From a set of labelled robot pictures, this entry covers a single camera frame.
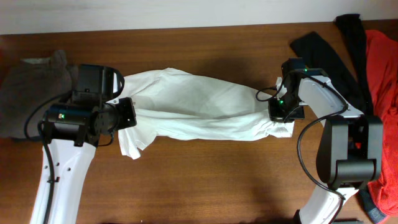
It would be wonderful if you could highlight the red garment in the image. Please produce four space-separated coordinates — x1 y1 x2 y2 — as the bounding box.
366 30 397 216

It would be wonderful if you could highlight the black garment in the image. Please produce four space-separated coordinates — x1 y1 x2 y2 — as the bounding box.
290 14 374 115

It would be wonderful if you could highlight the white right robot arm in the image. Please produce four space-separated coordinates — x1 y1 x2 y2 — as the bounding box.
268 69 383 224

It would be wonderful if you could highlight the grey folded garment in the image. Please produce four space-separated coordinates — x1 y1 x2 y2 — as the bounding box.
1 50 78 139

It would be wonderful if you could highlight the blue denim garment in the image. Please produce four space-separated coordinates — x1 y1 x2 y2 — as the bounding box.
358 189 387 223

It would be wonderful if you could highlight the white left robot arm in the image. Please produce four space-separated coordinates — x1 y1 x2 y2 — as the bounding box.
30 98 137 223

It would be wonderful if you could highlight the white polo shirt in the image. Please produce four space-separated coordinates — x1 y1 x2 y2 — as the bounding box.
118 68 294 159

